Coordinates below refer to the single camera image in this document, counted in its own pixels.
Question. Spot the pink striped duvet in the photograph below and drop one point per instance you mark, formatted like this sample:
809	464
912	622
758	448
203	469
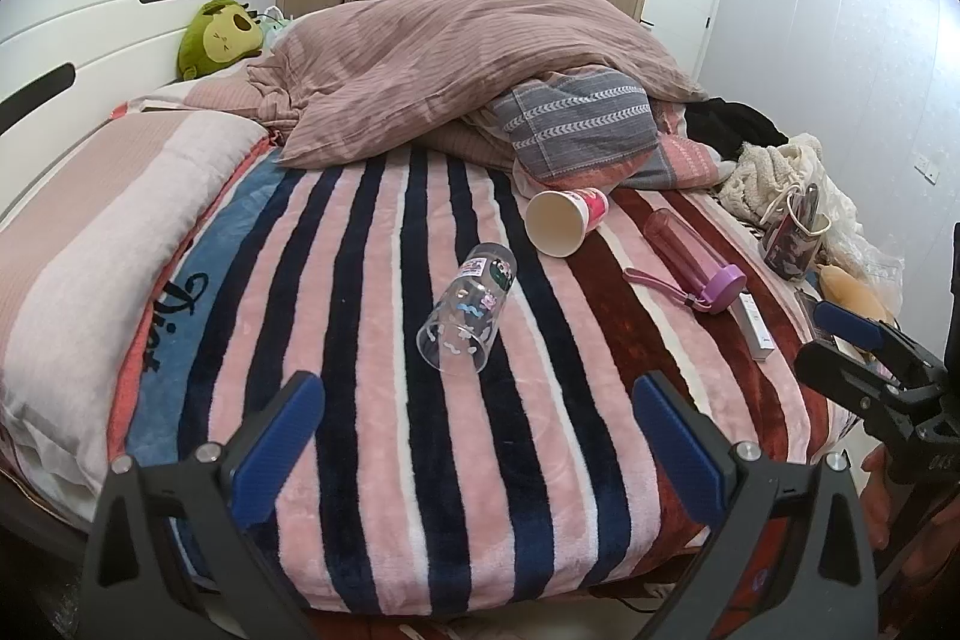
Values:
450	63

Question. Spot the cream knitted sweater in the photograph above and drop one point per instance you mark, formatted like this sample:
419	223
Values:
769	175

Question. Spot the pink and white pillow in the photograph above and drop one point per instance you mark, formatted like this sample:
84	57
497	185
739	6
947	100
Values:
97	250

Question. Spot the wall socket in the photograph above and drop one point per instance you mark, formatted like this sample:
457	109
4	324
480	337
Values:
930	164

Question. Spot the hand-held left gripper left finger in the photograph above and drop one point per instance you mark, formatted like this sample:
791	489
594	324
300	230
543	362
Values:
281	437

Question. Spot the white paper cup pink print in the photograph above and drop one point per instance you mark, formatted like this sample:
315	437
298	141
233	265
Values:
562	218

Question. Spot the person's right hand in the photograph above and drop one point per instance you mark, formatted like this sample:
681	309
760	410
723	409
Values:
876	497

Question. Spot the clear plastic cup with stickers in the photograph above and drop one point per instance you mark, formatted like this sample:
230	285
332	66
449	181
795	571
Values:
466	310

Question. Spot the grey patterned pillow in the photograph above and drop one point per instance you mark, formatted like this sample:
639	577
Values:
577	123

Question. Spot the clear plastic bag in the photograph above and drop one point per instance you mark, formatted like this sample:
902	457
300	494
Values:
862	235

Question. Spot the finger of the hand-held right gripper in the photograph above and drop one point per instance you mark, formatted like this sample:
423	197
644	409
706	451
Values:
832	370
847	323

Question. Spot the purple water bottle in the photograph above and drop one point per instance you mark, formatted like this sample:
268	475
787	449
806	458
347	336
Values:
694	257

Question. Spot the white slim box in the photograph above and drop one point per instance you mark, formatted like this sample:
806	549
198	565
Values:
755	323

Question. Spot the white headboard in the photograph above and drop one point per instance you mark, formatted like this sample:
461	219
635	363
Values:
90	25

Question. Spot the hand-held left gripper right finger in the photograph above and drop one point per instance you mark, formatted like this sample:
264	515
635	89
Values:
675	452

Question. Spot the dark printed mug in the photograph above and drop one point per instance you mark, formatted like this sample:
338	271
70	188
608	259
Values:
793	239

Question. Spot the pink patterned cloth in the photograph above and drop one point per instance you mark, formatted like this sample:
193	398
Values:
686	160

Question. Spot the green plush toy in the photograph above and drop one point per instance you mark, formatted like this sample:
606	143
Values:
219	39

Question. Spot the black cloth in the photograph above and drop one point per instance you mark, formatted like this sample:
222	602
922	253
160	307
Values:
731	126

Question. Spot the striped fleece blanket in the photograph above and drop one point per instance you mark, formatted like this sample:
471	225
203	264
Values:
450	400

